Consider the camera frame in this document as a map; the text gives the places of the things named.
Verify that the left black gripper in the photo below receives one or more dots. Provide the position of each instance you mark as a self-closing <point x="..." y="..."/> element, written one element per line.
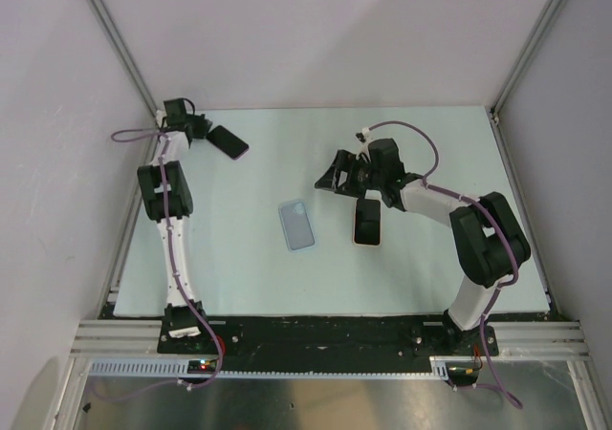
<point x="203" y="126"/>

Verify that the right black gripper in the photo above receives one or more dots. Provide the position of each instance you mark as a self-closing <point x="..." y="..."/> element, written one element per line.
<point x="348" y="162"/>

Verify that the black phone with red edge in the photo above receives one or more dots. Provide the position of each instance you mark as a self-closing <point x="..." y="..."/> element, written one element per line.
<point x="227" y="142"/>

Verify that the beige phone case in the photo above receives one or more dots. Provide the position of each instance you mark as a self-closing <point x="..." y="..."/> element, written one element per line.
<point x="355" y="229"/>

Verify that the black smartphone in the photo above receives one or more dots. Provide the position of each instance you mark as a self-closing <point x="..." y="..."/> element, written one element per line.
<point x="367" y="222"/>

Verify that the translucent blue phone case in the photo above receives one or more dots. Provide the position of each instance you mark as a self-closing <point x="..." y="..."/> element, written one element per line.
<point x="296" y="225"/>

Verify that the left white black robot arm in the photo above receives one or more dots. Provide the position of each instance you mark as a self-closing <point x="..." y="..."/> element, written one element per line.
<point x="168" y="203"/>

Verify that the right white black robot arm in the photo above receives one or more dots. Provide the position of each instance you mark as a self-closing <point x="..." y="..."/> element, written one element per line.
<point x="489" y="242"/>

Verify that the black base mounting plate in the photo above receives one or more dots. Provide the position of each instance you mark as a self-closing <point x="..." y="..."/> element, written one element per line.
<point x="326" y="344"/>

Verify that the left controller board with LEDs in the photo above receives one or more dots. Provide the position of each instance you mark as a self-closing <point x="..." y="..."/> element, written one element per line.
<point x="201" y="366"/>

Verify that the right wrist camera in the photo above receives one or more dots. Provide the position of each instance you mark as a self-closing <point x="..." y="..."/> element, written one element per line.
<point x="365" y="139"/>

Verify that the left aluminium frame post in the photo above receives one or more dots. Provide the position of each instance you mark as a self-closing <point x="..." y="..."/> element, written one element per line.
<point x="112" y="32"/>

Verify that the aluminium frame post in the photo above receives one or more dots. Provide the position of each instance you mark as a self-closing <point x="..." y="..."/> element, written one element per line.
<point x="112" y="32"/>
<point x="527" y="54"/>

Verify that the right controller board with wires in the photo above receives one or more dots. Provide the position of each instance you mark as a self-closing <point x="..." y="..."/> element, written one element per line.
<point x="462" y="376"/>

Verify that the front aluminium frame rail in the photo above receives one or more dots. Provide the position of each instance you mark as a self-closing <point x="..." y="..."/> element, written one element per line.
<point x="516" y="340"/>

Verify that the white slotted cable duct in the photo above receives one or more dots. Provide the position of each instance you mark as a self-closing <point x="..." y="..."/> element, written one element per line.
<point x="183" y="368"/>

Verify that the right aluminium frame post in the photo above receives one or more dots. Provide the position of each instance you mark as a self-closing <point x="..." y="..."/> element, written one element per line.
<point x="527" y="54"/>

